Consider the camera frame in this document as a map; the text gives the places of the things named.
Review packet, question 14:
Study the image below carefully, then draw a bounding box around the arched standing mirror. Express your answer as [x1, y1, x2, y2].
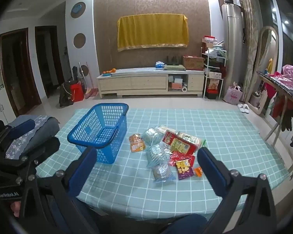
[245, 26, 279, 115]

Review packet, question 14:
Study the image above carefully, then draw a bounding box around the patterned beige curtain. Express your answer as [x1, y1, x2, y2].
[234, 0, 259, 103]

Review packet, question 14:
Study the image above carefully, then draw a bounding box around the silver snack packet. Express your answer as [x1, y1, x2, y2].
[146, 144, 171, 168]
[151, 163, 176, 183]
[142, 127, 165, 145]

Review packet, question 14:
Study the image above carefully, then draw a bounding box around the teal checkered tablecloth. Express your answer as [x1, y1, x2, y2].
[37, 108, 290, 221]

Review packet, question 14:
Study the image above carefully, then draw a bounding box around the red garment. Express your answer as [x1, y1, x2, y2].
[265, 72, 280, 103]

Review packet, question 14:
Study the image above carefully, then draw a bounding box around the grey patterned cloth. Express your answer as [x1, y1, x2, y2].
[5, 114, 61, 160]

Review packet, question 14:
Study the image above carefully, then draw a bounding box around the pink dustpan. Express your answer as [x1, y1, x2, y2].
[84, 88, 97, 99]

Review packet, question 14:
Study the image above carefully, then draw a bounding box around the black bag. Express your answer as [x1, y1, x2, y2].
[59, 82, 75, 108]

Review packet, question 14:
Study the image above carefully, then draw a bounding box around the purple chips packet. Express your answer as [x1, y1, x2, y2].
[176, 160, 194, 181]

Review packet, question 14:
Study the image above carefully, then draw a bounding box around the dark wooden door frame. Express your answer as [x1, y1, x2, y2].
[35, 26, 65, 98]
[0, 27, 43, 117]

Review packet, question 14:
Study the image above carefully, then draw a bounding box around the brown cardboard box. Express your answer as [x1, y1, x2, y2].
[183, 56, 205, 71]

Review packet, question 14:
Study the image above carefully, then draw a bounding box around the wooden folding table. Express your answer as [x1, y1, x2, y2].
[256, 71, 293, 173]

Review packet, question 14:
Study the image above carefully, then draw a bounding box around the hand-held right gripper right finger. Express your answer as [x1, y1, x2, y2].
[197, 147, 278, 234]

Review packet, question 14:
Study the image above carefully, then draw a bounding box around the red and yellow snack bag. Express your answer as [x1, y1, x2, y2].
[162, 131, 198, 155]

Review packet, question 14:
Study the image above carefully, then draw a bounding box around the small clear cracker pack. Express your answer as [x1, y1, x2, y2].
[156, 125, 176, 133]

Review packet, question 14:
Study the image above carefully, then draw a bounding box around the folded green cloth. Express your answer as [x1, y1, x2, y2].
[164, 64, 186, 71]

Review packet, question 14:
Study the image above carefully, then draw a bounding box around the blue plastic basket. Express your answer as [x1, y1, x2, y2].
[67, 103, 129, 164]

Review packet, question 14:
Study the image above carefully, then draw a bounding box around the orange snack pouch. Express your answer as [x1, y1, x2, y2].
[129, 133, 147, 153]

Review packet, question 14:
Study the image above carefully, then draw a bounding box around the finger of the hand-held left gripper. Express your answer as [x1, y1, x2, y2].
[0, 119, 36, 152]
[0, 136, 61, 173]

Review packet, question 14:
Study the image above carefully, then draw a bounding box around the blue round wall plate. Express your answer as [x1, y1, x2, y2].
[71, 2, 86, 19]

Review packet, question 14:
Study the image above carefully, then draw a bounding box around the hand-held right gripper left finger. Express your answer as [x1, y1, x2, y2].
[17, 147, 97, 234]

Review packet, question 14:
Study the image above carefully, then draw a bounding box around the yellow cloth cover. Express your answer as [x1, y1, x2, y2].
[117, 14, 189, 52]

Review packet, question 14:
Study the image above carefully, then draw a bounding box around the beige television cabinet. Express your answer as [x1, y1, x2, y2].
[96, 67, 205, 99]

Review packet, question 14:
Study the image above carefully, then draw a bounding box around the large green label cracker pack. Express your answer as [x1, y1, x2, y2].
[177, 132, 204, 150]

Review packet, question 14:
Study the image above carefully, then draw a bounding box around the brown round wall disc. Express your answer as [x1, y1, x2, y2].
[73, 33, 86, 49]

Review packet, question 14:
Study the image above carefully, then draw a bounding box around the pink tote bag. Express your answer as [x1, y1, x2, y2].
[223, 84, 243, 105]

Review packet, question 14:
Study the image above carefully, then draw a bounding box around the tall standing air conditioner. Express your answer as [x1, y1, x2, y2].
[222, 4, 245, 103]

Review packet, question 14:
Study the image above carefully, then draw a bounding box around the red snack pouch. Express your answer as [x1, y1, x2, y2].
[168, 151, 195, 167]

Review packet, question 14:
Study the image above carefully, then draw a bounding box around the white shelf rack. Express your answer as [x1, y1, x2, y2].
[201, 47, 227, 99]

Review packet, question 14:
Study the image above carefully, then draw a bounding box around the red shopping bag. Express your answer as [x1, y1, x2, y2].
[70, 82, 85, 102]

